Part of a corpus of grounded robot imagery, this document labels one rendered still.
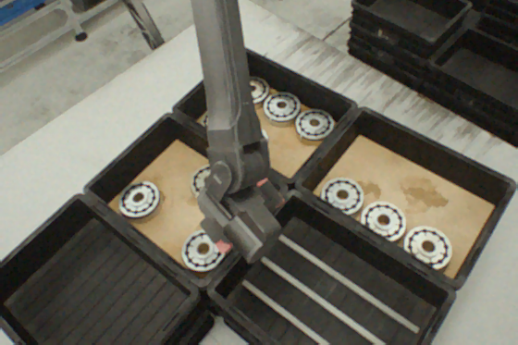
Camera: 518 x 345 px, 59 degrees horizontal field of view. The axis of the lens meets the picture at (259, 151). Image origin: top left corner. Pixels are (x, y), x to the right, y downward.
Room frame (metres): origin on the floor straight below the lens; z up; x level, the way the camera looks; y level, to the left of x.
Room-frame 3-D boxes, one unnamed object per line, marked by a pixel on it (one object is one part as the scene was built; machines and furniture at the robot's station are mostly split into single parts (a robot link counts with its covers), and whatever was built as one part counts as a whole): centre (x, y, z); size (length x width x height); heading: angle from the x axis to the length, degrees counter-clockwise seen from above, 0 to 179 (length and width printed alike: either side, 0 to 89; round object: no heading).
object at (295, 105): (0.83, -0.08, 0.86); 0.10 x 0.10 x 0.01
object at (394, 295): (0.28, -0.10, 0.87); 0.40 x 0.30 x 0.11; 45
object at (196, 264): (0.44, 0.16, 0.86); 0.10 x 0.10 x 0.01
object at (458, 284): (0.50, -0.31, 0.92); 0.40 x 0.30 x 0.02; 45
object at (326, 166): (0.50, -0.31, 0.87); 0.40 x 0.30 x 0.11; 45
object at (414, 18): (1.52, -0.70, 0.37); 0.40 x 0.30 x 0.45; 39
